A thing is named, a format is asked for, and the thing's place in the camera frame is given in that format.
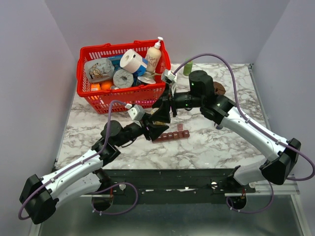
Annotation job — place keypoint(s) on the orange fruit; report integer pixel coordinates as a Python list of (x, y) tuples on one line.
[(106, 85)]

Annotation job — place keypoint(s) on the red plastic shopping basket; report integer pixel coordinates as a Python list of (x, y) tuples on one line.
[(144, 95)]

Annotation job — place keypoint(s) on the green lid of bottle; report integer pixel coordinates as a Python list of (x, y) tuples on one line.
[(188, 68)]

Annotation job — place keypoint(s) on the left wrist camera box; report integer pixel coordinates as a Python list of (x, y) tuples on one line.
[(136, 111)]

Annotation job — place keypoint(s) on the cream pump lotion bottle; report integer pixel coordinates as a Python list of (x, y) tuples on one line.
[(153, 55)]

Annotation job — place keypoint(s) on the red weekly pill organizer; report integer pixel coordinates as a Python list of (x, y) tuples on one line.
[(178, 134)]

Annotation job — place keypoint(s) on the grey toilet paper roll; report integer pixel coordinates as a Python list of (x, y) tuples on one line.
[(123, 79)]

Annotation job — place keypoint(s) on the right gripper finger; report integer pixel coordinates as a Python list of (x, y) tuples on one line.
[(162, 114), (161, 99)]

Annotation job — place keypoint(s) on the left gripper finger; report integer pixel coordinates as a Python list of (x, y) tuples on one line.
[(147, 118), (156, 130)]

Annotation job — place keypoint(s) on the beige jar brown lid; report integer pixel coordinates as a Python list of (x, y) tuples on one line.
[(219, 88)]

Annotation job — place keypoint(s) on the white small pill bottle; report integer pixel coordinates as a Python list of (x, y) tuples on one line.
[(218, 127)]

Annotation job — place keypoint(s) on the white toilet paper roll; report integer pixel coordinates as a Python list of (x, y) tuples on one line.
[(134, 63)]

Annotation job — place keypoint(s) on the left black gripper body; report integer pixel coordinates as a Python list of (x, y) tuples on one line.
[(144, 125)]

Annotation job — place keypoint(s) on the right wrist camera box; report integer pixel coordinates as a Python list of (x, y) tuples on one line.
[(169, 77)]

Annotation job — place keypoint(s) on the clear pill bottle yellow pills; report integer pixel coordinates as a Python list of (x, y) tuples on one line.
[(156, 122)]

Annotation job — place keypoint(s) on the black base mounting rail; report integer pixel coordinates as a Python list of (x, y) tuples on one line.
[(181, 186)]

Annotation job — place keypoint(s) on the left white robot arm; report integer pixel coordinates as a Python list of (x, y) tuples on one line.
[(41, 196)]

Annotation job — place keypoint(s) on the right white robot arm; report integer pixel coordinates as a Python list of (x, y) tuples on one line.
[(278, 151)]

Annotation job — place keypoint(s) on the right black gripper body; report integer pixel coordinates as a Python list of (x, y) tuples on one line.
[(173, 102)]

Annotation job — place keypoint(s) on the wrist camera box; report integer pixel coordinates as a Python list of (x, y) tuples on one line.
[(136, 111), (169, 77)]

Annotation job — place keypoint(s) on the silver tin can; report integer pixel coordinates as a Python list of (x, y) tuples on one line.
[(148, 78)]

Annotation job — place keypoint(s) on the orange small box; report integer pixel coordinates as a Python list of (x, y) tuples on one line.
[(95, 87)]

